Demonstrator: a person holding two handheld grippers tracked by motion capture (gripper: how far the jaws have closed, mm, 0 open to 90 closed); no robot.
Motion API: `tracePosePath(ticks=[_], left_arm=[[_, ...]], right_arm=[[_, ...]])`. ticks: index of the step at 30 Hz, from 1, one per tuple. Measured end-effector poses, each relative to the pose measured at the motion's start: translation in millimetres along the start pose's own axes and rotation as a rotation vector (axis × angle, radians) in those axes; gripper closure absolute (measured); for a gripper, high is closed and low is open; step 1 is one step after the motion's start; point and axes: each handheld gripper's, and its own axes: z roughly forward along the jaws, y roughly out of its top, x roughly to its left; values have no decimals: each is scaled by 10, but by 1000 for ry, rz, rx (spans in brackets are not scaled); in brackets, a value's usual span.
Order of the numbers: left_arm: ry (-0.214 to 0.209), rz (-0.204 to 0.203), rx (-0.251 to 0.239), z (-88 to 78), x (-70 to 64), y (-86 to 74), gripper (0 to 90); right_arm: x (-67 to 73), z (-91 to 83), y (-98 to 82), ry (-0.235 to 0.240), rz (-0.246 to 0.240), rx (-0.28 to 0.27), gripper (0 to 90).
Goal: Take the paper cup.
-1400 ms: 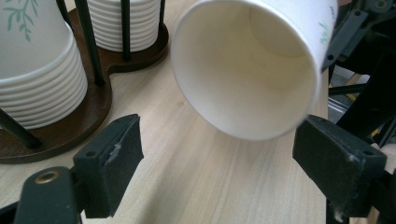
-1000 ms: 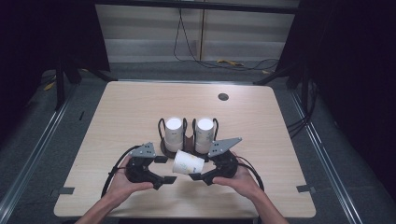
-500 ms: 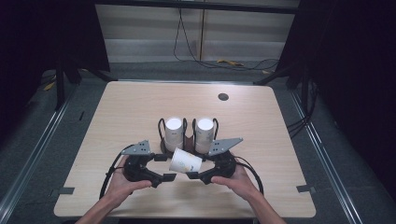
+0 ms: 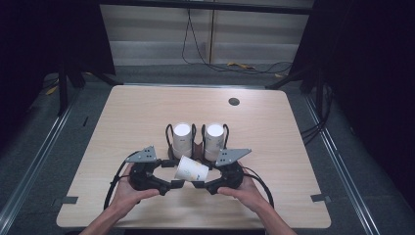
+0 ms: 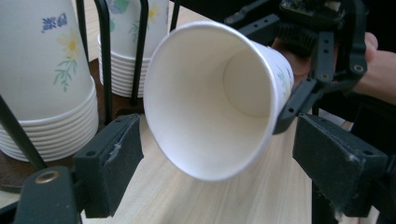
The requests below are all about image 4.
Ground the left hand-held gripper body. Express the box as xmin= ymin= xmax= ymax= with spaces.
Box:
xmin=124 ymin=145 xmax=164 ymax=192

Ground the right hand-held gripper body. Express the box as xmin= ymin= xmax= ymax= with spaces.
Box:
xmin=207 ymin=148 xmax=253 ymax=196

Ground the single white paper cup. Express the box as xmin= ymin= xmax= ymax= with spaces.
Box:
xmin=173 ymin=155 xmax=210 ymax=183

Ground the stack of white paper cups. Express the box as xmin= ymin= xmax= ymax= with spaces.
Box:
xmin=204 ymin=122 xmax=225 ymax=163
xmin=171 ymin=121 xmax=194 ymax=161

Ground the black double cup holder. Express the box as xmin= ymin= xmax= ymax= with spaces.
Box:
xmin=164 ymin=122 xmax=230 ymax=166

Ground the person's left hand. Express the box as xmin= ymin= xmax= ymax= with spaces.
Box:
xmin=112 ymin=162 xmax=161 ymax=214

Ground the person's right hand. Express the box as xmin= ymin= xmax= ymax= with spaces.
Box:
xmin=216 ymin=162 xmax=266 ymax=214

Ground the grey tape strip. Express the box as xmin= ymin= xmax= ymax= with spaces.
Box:
xmin=53 ymin=195 xmax=79 ymax=207
xmin=309 ymin=193 xmax=333 ymax=203

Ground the black metal stand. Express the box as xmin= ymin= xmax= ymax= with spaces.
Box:
xmin=57 ymin=55 xmax=124 ymax=118
xmin=264 ymin=65 xmax=327 ymax=116

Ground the black overhead bar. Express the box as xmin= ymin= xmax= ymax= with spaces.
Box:
xmin=97 ymin=0 xmax=315 ymax=16

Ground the black curtain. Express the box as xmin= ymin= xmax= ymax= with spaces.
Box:
xmin=0 ymin=0 xmax=116 ymax=155
xmin=288 ymin=0 xmax=415 ymax=213

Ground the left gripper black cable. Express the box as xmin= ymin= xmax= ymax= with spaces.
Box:
xmin=103 ymin=151 xmax=142 ymax=211

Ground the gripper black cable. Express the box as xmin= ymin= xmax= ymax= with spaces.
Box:
xmin=103 ymin=151 xmax=142 ymax=211
xmin=242 ymin=165 xmax=275 ymax=209

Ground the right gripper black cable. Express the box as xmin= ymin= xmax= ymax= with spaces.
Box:
xmin=242 ymin=165 xmax=275 ymax=209

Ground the bundle of black cables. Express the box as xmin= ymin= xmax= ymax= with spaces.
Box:
xmin=300 ymin=81 xmax=335 ymax=146

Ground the metal floor rail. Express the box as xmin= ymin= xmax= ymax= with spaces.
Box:
xmin=0 ymin=89 xmax=81 ymax=229
xmin=302 ymin=93 xmax=384 ymax=235

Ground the black floor cable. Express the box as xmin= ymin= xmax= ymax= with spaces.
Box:
xmin=181 ymin=8 xmax=294 ymax=75

